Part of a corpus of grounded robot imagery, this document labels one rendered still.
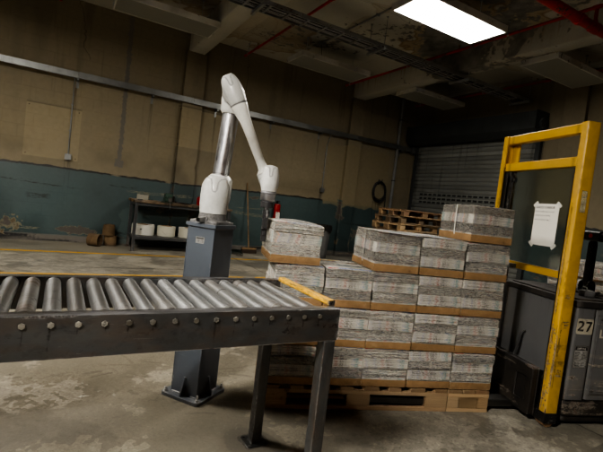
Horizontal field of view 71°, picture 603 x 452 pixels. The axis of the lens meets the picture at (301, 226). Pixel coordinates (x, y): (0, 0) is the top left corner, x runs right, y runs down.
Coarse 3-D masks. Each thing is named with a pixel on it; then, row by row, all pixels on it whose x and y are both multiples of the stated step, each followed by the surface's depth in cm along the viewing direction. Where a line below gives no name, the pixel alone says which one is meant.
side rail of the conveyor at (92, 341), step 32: (0, 320) 107; (32, 320) 110; (64, 320) 114; (96, 320) 118; (128, 320) 122; (160, 320) 127; (192, 320) 131; (224, 320) 137; (256, 320) 142; (288, 320) 148; (320, 320) 155; (0, 352) 108; (32, 352) 111; (64, 352) 115; (96, 352) 119; (128, 352) 123
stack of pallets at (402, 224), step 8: (384, 208) 904; (392, 208) 882; (376, 216) 915; (392, 216) 875; (400, 216) 868; (408, 216) 858; (416, 216) 965; (424, 216) 880; (432, 216) 935; (440, 216) 906; (376, 224) 910; (384, 224) 886; (392, 224) 885; (400, 224) 851; (408, 224) 865; (416, 224) 877; (424, 224) 939; (440, 224) 918; (416, 232) 876; (424, 232) 898; (432, 232) 912
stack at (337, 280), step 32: (288, 288) 239; (320, 288) 242; (352, 288) 246; (384, 288) 251; (416, 288) 254; (448, 288) 259; (352, 320) 247; (384, 320) 251; (416, 320) 255; (448, 320) 260; (288, 352) 242; (352, 352) 249; (384, 352) 253; (416, 352) 257; (448, 352) 262
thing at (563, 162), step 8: (544, 160) 280; (552, 160) 273; (560, 160) 267; (568, 160) 260; (576, 160) 255; (512, 168) 309; (520, 168) 301; (528, 168) 294; (536, 168) 286; (544, 168) 279; (552, 168) 273; (560, 168) 269; (568, 168) 265
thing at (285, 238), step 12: (276, 228) 233; (288, 228) 234; (300, 228) 236; (312, 228) 237; (324, 228) 239; (276, 240) 234; (288, 240) 235; (300, 240) 237; (312, 240) 238; (276, 252) 234; (288, 252) 236; (300, 252) 238; (312, 252) 239
